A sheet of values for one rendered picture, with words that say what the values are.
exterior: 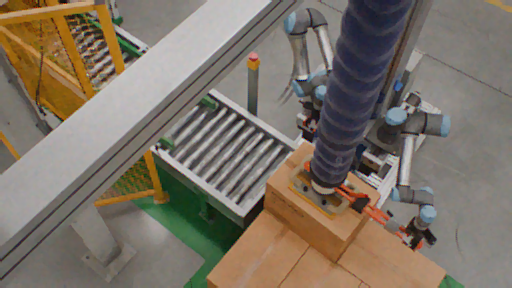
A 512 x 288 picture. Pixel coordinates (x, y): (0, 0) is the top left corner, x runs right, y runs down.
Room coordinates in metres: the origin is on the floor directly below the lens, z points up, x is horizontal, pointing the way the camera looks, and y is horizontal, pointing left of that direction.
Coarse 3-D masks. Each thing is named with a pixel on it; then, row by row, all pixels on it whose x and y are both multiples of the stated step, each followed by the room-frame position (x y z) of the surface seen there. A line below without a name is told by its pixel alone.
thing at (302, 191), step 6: (300, 180) 1.46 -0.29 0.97; (288, 186) 1.42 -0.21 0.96; (294, 186) 1.42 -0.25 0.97; (300, 186) 1.42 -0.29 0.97; (306, 186) 1.41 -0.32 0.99; (300, 192) 1.38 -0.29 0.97; (306, 192) 1.38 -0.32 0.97; (306, 198) 1.34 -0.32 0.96; (324, 198) 1.35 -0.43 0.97; (312, 204) 1.31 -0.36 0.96; (318, 204) 1.31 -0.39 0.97; (324, 204) 1.30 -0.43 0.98; (336, 204) 1.31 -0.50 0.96; (318, 210) 1.27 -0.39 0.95; (324, 210) 1.27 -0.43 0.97; (330, 216) 1.23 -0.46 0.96
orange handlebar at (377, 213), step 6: (306, 162) 1.53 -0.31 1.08; (306, 168) 1.49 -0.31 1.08; (342, 186) 1.37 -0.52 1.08; (342, 192) 1.33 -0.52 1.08; (354, 192) 1.34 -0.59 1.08; (348, 198) 1.30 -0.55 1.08; (366, 210) 1.23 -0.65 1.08; (378, 210) 1.23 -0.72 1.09; (372, 216) 1.19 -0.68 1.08; (378, 216) 1.19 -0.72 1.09; (384, 216) 1.19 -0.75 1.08; (384, 222) 1.16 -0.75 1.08; (402, 228) 1.12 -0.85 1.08; (396, 234) 1.09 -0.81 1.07; (420, 246) 1.02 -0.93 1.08
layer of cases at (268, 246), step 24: (264, 216) 1.40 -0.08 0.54; (240, 240) 1.22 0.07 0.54; (264, 240) 1.23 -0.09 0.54; (288, 240) 1.23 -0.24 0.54; (360, 240) 1.25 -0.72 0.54; (384, 240) 1.26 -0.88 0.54; (240, 264) 1.06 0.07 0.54; (264, 264) 1.06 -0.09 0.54; (288, 264) 1.07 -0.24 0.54; (312, 264) 1.07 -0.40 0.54; (336, 264) 1.08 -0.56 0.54; (360, 264) 1.09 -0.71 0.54; (384, 264) 1.09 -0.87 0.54; (408, 264) 1.10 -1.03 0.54; (432, 264) 1.11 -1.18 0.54
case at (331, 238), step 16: (304, 144) 1.74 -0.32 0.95; (288, 160) 1.61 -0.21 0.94; (272, 176) 1.50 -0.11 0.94; (288, 176) 1.50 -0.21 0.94; (304, 176) 1.50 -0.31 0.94; (352, 176) 1.52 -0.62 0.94; (272, 192) 1.42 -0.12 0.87; (288, 192) 1.39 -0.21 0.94; (368, 192) 1.41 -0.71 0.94; (272, 208) 1.41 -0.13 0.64; (288, 208) 1.34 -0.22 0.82; (304, 208) 1.29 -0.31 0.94; (368, 208) 1.30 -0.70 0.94; (288, 224) 1.33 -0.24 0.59; (304, 224) 1.26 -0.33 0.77; (320, 224) 1.19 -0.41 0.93; (336, 224) 1.19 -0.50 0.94; (352, 224) 1.19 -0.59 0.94; (320, 240) 1.17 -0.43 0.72; (336, 240) 1.12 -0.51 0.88; (336, 256) 1.09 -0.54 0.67
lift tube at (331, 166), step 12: (348, 96) 1.33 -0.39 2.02; (324, 144) 1.37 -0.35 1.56; (324, 156) 1.34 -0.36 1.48; (336, 156) 1.33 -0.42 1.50; (348, 156) 1.35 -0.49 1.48; (312, 168) 1.40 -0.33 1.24; (324, 168) 1.34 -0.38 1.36; (336, 168) 1.33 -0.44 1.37; (348, 168) 1.39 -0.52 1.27; (324, 180) 1.33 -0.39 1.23; (336, 180) 1.33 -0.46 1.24
